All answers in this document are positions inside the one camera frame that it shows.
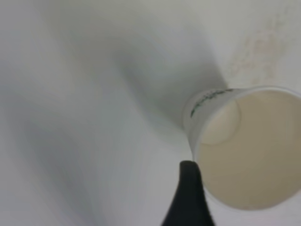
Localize white paper coffee cup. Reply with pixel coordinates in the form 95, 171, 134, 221
182, 85, 301, 210

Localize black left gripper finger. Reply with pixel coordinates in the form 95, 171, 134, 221
159, 160, 217, 226

